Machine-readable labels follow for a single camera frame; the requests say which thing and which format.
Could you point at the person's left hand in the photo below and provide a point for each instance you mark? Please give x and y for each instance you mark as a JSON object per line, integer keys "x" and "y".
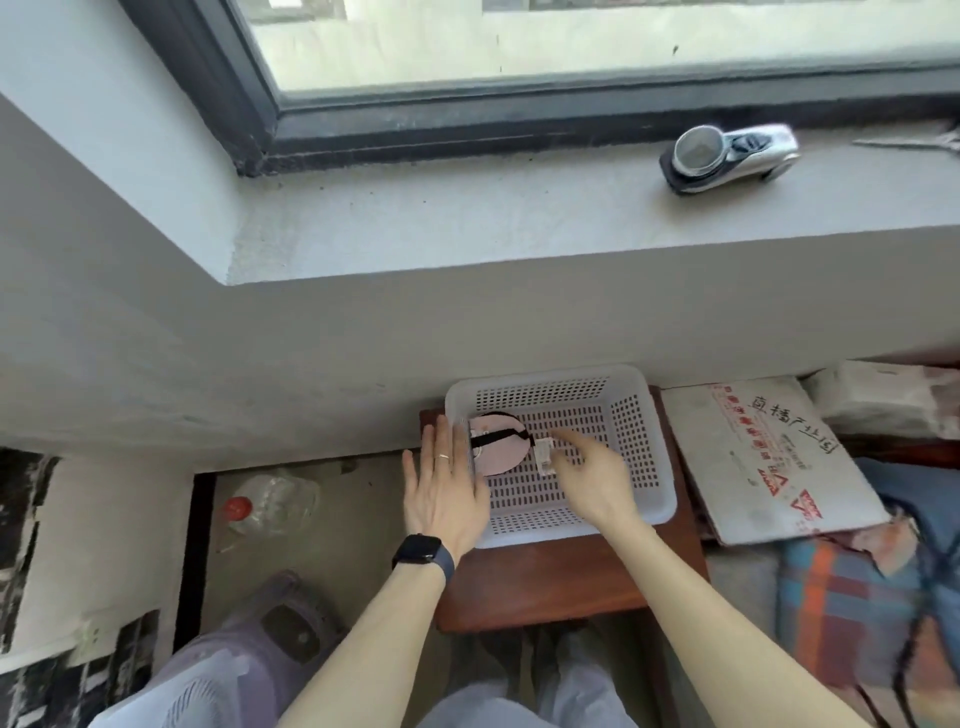
{"x": 446, "y": 502}

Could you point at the person's right hand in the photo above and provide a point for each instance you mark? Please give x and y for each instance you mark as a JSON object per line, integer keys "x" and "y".
{"x": 604, "y": 487}

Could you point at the white plastic basket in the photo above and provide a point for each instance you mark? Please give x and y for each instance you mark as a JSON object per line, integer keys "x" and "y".
{"x": 634, "y": 435}

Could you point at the pink eye mask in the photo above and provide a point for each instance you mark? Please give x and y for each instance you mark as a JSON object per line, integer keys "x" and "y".
{"x": 502, "y": 457}

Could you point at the person's right forearm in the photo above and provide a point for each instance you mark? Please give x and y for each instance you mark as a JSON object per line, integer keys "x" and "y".
{"x": 712, "y": 630}

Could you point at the person's left forearm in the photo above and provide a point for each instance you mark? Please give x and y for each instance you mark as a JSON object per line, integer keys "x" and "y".
{"x": 360, "y": 660}

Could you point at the person's white trousers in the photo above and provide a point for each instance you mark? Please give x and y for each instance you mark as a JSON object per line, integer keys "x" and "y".
{"x": 577, "y": 690}

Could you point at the dark framed window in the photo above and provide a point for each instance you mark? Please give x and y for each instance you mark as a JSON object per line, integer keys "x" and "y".
{"x": 450, "y": 124}

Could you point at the black smartwatch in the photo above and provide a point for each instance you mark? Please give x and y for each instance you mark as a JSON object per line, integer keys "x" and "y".
{"x": 420, "y": 553}

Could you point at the brown wooden stool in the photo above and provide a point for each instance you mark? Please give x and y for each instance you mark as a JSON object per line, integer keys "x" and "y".
{"x": 562, "y": 585}

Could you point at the red capped plastic bottle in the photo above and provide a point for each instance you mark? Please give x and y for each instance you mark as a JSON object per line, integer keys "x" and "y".
{"x": 277, "y": 506}

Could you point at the beige crumpled paper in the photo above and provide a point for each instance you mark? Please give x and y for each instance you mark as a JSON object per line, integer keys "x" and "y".
{"x": 874, "y": 544}

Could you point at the grey concrete windowsill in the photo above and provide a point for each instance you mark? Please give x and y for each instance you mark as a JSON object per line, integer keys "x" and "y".
{"x": 487, "y": 217}

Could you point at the white plastic bag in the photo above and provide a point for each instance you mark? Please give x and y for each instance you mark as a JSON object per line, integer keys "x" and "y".
{"x": 877, "y": 397}

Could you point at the white and lilac fan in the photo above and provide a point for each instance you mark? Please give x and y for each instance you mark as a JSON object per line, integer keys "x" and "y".
{"x": 195, "y": 690}

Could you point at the silver electric shaver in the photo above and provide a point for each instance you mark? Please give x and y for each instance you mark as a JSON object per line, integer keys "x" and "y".
{"x": 735, "y": 154}

